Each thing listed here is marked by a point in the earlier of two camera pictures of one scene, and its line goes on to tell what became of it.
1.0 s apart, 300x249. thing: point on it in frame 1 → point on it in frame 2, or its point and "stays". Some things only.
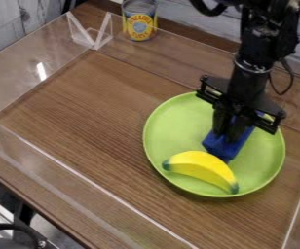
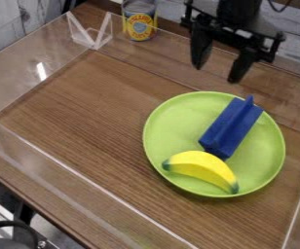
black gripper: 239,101 → 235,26
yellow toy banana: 203,165 stays
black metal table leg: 24,214 stays
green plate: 176,124 stays
